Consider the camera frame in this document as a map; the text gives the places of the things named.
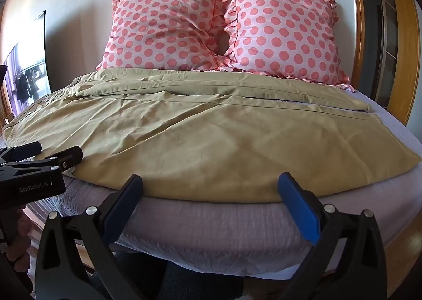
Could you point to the pink polka dot pillow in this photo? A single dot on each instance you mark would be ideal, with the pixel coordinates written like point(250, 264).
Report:
point(161, 28)
point(280, 31)

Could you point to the wooden door frame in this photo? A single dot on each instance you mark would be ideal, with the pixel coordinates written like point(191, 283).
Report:
point(359, 23)

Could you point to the person's left hand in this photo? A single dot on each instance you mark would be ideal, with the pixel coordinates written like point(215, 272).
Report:
point(20, 240)

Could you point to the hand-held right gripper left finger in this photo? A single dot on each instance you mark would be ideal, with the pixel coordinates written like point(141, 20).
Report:
point(123, 202)

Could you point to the lavender bed sheet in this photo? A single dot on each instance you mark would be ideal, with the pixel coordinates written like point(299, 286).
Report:
point(214, 230)

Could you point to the khaki pants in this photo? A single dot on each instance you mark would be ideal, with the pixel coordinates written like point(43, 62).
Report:
point(204, 141)

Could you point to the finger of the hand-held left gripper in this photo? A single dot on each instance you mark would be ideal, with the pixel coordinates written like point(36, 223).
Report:
point(62, 160)
point(23, 150)

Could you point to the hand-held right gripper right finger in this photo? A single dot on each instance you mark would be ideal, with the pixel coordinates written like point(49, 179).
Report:
point(300, 207)

